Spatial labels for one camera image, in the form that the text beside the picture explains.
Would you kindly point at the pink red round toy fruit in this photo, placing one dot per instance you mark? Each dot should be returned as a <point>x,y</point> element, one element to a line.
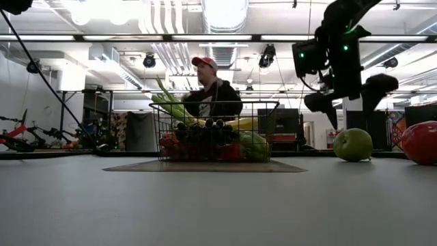
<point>421,143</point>

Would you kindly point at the black table edge rail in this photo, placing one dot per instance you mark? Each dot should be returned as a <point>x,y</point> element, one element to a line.
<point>51,154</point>

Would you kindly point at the red toy grape bunch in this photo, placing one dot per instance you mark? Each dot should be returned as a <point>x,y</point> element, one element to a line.
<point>169,140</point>

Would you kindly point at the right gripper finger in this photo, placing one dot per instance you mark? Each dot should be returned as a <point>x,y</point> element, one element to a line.
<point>379,87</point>
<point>321,104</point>

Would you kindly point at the silver ventilation duct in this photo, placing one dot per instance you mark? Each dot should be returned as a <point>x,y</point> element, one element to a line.
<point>223,17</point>

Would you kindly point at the black shelving rack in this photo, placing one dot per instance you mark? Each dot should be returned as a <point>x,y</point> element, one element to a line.
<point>99,102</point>

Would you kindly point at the black overhead frame bar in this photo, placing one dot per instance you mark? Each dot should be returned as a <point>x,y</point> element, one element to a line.
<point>167,38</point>

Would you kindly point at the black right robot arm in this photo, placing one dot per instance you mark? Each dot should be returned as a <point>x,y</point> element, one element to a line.
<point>341,13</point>

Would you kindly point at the black ceiling spotlight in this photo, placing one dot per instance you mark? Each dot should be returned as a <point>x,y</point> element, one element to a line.
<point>391,62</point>
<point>267,56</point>
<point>149,61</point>
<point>33,66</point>

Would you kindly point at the black background cabinet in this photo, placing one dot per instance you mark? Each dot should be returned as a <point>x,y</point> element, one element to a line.
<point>290,123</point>

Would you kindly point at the red black background machine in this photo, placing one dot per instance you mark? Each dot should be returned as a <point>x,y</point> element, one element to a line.
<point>15,131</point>

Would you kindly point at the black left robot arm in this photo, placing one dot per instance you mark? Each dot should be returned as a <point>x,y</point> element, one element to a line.
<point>13,5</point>

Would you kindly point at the black toy grape bunch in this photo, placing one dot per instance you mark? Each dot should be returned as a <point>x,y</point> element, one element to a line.
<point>205,136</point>

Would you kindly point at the green toy spring onion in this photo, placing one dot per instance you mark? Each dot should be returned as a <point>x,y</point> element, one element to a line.
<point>174,109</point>

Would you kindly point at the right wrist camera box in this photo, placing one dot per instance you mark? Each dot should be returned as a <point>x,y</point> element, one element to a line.
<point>307,58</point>

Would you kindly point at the green toy apple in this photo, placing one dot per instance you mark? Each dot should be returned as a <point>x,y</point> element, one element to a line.
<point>352,145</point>

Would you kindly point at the person with cap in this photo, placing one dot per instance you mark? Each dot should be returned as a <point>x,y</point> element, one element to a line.
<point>218,95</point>

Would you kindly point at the green toy lettuce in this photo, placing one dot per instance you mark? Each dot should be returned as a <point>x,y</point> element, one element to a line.
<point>254,147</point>

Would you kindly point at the beige woven placemat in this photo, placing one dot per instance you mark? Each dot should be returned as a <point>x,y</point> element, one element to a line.
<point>205,166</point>

